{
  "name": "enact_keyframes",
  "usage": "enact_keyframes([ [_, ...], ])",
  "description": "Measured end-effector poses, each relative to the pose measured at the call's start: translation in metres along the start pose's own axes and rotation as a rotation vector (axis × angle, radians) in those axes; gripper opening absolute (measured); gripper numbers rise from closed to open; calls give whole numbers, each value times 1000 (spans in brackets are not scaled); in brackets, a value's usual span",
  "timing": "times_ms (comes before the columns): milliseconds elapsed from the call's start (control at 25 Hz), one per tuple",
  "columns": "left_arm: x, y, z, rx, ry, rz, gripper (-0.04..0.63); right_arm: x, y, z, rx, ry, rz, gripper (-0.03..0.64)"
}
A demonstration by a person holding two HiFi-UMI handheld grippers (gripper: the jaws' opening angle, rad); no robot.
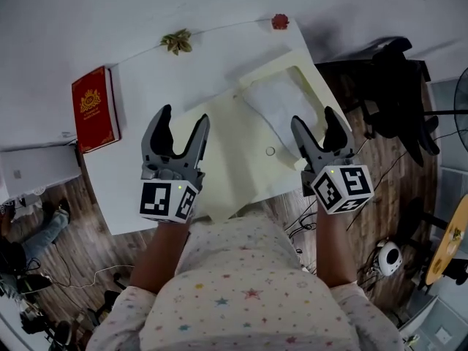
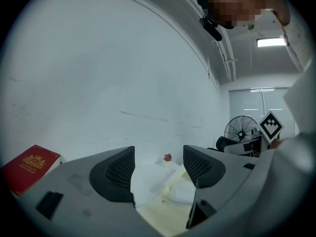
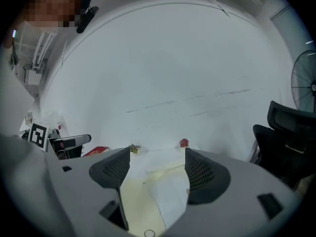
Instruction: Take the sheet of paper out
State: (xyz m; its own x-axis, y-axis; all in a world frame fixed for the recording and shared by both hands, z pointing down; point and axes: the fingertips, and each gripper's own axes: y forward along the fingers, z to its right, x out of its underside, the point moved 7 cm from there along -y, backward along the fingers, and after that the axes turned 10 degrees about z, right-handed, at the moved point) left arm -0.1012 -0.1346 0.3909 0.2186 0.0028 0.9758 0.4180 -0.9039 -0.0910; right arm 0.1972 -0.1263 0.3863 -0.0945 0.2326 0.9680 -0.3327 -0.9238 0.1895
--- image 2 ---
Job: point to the black head camera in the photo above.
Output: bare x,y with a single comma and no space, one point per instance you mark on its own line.
211,27

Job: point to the cream sheet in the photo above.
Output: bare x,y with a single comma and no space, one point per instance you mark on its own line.
163,213

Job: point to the ceiling light panel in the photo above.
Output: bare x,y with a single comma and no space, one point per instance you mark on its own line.
270,42

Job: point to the white ceiling pipe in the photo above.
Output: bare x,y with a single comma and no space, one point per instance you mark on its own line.
225,55

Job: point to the black office chair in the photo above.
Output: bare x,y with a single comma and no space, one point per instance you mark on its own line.
222,143

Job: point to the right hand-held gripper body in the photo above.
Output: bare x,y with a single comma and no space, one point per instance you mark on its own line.
270,127

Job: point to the white A4 paper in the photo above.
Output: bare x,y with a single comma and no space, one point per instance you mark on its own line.
182,192

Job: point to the black standing fan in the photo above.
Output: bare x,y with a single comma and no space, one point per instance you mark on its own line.
240,128

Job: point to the red succulent plant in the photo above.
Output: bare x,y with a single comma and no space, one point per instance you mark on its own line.
167,157

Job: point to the person's right forearm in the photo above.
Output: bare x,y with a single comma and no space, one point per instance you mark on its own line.
274,143

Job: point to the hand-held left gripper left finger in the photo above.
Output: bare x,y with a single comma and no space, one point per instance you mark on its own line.
74,181

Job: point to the person's head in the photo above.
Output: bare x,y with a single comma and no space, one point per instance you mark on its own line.
237,4

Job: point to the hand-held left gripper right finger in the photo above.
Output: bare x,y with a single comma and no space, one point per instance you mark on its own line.
234,186

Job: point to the red hardcover book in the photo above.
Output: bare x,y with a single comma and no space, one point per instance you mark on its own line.
27,167

